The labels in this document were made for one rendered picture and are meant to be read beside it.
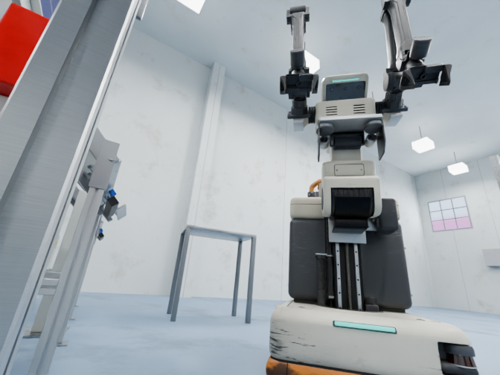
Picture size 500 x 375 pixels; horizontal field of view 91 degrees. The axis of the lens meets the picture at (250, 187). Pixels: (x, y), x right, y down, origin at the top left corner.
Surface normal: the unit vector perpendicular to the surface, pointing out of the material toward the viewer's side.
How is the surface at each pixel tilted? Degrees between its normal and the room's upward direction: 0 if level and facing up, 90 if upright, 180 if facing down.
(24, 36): 90
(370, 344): 90
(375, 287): 90
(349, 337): 90
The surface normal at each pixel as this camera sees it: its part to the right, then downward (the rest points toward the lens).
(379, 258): -0.22, -0.36
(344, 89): -0.21, 0.37
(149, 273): 0.54, -0.25
